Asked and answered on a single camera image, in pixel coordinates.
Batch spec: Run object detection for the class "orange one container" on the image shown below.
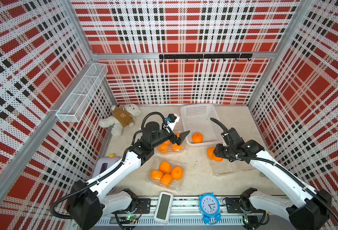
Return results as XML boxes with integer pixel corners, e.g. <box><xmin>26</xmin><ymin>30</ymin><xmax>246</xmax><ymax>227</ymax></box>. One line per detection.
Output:
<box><xmin>192</xmin><ymin>132</ymin><xmax>203</xmax><ymax>144</ymax></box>

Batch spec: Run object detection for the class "orange four container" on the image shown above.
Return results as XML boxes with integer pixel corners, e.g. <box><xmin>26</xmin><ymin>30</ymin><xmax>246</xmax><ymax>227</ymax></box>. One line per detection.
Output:
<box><xmin>214</xmin><ymin>156</ymin><xmax>223</xmax><ymax>162</ymax></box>

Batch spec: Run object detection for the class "clear clamshell container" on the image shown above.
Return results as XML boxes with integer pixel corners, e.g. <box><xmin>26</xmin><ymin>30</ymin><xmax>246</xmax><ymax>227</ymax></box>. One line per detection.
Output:
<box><xmin>146</xmin><ymin>157</ymin><xmax>186</xmax><ymax>192</ymax></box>
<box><xmin>156</xmin><ymin>140</ymin><xmax>185</xmax><ymax>154</ymax></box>
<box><xmin>209</xmin><ymin>159</ymin><xmax>237</xmax><ymax>176</ymax></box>

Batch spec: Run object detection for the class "white plastic basket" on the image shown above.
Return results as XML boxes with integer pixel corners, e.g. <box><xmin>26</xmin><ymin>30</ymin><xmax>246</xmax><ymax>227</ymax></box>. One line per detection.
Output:
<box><xmin>180</xmin><ymin>104</ymin><xmax>224</xmax><ymax>147</ymax></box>

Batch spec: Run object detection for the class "orange three container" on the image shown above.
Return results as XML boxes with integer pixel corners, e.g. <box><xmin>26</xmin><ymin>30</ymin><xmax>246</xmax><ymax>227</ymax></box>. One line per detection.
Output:
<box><xmin>207</xmin><ymin>148</ymin><xmax>215</xmax><ymax>160</ymax></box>

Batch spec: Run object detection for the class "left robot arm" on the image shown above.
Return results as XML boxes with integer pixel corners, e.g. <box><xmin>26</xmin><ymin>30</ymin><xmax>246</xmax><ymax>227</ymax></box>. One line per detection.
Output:
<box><xmin>49</xmin><ymin>112</ymin><xmax>189</xmax><ymax>230</ymax></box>

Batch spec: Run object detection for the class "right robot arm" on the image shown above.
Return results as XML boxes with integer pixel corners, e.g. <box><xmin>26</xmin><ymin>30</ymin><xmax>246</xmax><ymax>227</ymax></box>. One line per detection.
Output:
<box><xmin>214</xmin><ymin>127</ymin><xmax>338</xmax><ymax>230</ymax></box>

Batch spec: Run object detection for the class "white teddy bear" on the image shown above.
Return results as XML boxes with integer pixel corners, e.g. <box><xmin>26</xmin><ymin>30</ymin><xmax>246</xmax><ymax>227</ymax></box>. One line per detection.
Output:
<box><xmin>98</xmin><ymin>104</ymin><xmax>141</xmax><ymax>137</ymax></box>

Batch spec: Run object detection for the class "purple white speaker box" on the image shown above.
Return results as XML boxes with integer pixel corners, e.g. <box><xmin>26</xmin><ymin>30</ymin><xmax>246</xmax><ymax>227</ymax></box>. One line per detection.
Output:
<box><xmin>91</xmin><ymin>157</ymin><xmax>121</xmax><ymax>178</ymax></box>

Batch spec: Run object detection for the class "blue alarm clock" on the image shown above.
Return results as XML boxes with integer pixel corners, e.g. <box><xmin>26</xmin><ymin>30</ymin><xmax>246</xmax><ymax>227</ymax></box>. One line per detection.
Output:
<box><xmin>198</xmin><ymin>193</ymin><xmax>221</xmax><ymax>225</ymax></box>

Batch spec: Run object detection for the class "white digital timer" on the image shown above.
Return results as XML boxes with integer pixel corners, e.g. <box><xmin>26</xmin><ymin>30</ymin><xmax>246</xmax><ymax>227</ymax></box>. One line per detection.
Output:
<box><xmin>154</xmin><ymin>192</ymin><xmax>174</xmax><ymax>224</ymax></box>

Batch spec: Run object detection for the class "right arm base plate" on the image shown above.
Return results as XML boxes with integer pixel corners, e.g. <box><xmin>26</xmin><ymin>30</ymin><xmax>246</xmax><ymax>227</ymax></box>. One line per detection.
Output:
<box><xmin>222</xmin><ymin>197</ymin><xmax>264</xmax><ymax>214</ymax></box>

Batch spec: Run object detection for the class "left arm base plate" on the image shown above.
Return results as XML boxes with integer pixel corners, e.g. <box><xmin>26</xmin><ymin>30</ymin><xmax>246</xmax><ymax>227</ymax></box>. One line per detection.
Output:
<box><xmin>136</xmin><ymin>198</ymin><xmax>151</xmax><ymax>214</ymax></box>

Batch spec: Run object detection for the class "black hook rail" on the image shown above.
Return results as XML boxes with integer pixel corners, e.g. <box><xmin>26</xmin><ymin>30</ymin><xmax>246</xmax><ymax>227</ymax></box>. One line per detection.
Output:
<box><xmin>159</xmin><ymin>53</ymin><xmax>253</xmax><ymax>60</ymax></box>

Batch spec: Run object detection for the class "white wire wall shelf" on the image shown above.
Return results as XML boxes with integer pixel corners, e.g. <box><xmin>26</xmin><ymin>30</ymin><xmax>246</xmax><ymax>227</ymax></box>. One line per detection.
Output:
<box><xmin>56</xmin><ymin>63</ymin><xmax>107</xmax><ymax>123</ymax></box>

